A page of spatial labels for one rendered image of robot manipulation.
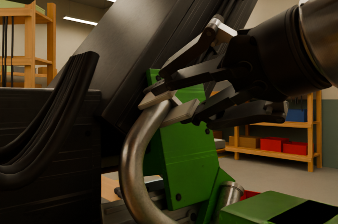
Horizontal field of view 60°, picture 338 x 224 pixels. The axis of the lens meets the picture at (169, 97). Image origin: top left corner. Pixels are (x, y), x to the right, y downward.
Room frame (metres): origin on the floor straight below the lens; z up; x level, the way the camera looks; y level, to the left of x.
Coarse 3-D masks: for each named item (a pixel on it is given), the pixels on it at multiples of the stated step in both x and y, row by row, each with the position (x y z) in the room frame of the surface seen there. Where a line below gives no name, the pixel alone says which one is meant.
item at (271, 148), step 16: (320, 96) 5.33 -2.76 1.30; (288, 112) 5.33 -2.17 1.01; (304, 112) 5.13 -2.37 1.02; (320, 112) 5.33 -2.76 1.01; (320, 128) 5.33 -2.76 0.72; (240, 144) 6.09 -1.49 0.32; (256, 144) 5.89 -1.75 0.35; (272, 144) 5.57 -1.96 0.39; (288, 144) 5.34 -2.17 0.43; (304, 144) 5.53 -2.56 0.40; (320, 144) 5.32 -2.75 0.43; (304, 160) 5.07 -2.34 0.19; (320, 160) 5.32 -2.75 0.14
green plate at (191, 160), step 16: (176, 96) 0.47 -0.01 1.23; (192, 96) 0.49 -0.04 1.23; (160, 128) 0.43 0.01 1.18; (176, 128) 0.45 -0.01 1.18; (192, 128) 0.47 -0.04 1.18; (160, 144) 0.43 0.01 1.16; (176, 144) 0.44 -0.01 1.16; (192, 144) 0.46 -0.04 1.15; (208, 144) 0.48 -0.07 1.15; (144, 160) 0.48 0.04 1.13; (160, 160) 0.43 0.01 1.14; (176, 160) 0.43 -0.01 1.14; (192, 160) 0.45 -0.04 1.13; (208, 160) 0.47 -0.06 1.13; (144, 176) 0.48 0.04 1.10; (176, 176) 0.42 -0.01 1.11; (192, 176) 0.44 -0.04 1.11; (208, 176) 0.47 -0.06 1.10; (176, 192) 0.42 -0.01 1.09; (192, 192) 0.44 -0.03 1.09; (208, 192) 0.46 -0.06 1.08; (176, 208) 0.41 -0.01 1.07
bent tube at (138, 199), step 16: (144, 112) 0.39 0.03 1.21; (160, 112) 0.39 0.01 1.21; (144, 128) 0.37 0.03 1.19; (128, 144) 0.36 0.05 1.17; (144, 144) 0.36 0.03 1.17; (128, 160) 0.35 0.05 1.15; (128, 176) 0.34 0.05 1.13; (128, 192) 0.34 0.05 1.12; (144, 192) 0.35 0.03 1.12; (128, 208) 0.34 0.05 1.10; (144, 208) 0.34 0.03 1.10
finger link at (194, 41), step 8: (216, 16) 0.28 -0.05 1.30; (208, 24) 0.27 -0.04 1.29; (208, 32) 0.27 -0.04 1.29; (216, 32) 0.27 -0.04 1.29; (192, 40) 0.31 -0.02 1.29; (200, 40) 0.28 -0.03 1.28; (208, 40) 0.27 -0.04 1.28; (184, 48) 0.31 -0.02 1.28; (192, 48) 0.29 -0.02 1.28; (200, 48) 0.29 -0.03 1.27; (176, 56) 0.32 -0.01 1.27; (184, 56) 0.30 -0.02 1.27; (192, 56) 0.30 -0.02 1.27; (168, 64) 0.32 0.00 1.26; (176, 64) 0.31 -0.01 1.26; (184, 64) 0.31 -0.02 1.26; (160, 72) 0.33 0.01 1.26; (168, 72) 0.33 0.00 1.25
